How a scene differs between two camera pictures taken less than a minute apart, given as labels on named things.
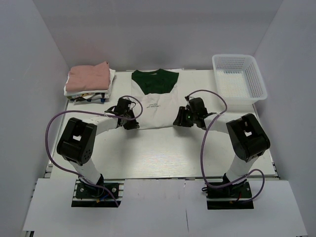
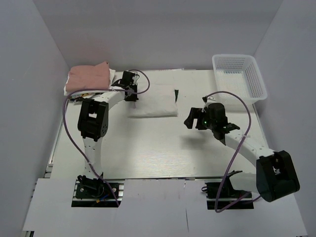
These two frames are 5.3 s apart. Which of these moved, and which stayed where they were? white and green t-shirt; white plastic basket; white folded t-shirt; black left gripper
Moved: black left gripper; white and green t-shirt
Stayed: white folded t-shirt; white plastic basket
